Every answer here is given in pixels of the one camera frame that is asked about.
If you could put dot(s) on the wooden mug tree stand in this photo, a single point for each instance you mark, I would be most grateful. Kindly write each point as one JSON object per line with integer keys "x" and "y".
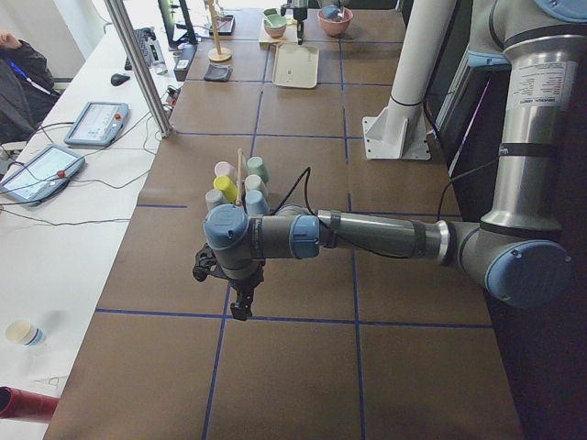
{"x": 217, "y": 53}

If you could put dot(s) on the aluminium frame post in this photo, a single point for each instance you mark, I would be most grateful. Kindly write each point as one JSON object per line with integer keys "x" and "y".
{"x": 125, "y": 31}

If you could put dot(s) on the black box with label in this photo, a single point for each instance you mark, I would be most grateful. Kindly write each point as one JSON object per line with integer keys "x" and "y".
{"x": 183, "y": 58}

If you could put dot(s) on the yellow cup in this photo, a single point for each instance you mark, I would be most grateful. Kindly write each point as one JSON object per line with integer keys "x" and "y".
{"x": 226, "y": 185}

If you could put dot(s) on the wooden cutting board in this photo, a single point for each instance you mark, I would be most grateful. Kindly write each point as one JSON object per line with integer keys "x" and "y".
{"x": 288, "y": 36}

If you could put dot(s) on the grey folded cloth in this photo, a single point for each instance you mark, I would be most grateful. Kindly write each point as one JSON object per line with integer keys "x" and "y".
{"x": 217, "y": 73}

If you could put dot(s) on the computer mouse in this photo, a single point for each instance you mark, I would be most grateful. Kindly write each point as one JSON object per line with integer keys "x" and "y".
{"x": 118, "y": 79}

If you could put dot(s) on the red cylinder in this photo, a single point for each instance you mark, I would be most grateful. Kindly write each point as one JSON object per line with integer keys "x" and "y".
{"x": 27, "y": 406}

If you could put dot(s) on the teach pendant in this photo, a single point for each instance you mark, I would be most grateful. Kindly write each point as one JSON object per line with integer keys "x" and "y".
{"x": 98, "y": 125}
{"x": 43, "y": 176}

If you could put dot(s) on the black keyboard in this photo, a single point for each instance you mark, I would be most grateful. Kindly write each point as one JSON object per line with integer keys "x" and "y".
{"x": 145, "y": 36}

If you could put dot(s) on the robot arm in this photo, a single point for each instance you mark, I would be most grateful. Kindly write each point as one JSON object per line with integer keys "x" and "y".
{"x": 513, "y": 250}
{"x": 300, "y": 14}

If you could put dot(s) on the green bowl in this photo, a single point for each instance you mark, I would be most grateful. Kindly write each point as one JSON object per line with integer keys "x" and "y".
{"x": 274, "y": 23}

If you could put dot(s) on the seated person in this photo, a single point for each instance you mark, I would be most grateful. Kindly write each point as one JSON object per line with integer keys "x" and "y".
{"x": 27, "y": 89}

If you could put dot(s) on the pink bowl with ice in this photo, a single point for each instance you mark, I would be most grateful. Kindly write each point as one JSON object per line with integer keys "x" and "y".
{"x": 334, "y": 21}

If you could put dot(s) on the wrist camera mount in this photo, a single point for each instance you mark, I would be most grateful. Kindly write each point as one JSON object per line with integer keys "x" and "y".
{"x": 206, "y": 265}

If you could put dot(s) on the white wire cup rack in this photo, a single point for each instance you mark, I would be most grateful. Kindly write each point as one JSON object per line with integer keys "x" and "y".
{"x": 240, "y": 202}

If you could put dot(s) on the teach pendant near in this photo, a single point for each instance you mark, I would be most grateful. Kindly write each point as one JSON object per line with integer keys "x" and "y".
{"x": 43, "y": 176}

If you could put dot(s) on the blue cup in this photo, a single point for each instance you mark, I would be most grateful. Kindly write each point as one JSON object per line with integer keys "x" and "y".
{"x": 255, "y": 203}

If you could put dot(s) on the teach pendant far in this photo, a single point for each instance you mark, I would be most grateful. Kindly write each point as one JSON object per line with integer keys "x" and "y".
{"x": 98, "y": 125}

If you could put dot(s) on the grey cup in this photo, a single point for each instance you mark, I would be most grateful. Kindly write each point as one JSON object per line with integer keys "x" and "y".
{"x": 214, "y": 198}

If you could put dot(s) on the beige cup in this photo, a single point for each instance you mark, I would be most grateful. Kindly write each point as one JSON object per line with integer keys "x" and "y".
{"x": 254, "y": 182}

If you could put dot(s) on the paper cup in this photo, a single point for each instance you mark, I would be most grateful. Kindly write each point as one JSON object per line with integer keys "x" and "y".
{"x": 24, "y": 333}

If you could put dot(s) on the pink cup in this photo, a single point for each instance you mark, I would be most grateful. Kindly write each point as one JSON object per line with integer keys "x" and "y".
{"x": 224, "y": 168}

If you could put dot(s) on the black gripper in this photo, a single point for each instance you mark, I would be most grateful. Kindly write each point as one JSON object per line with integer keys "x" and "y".
{"x": 300, "y": 22}
{"x": 245, "y": 283}

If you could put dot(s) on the beige rabbit tray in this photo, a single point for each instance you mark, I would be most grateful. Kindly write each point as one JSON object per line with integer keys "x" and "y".
{"x": 295, "y": 66}

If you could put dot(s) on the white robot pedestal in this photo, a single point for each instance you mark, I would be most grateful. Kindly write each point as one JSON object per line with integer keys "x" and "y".
{"x": 398, "y": 132}

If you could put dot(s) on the green cup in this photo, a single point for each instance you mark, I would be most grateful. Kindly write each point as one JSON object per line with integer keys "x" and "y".
{"x": 256, "y": 166}

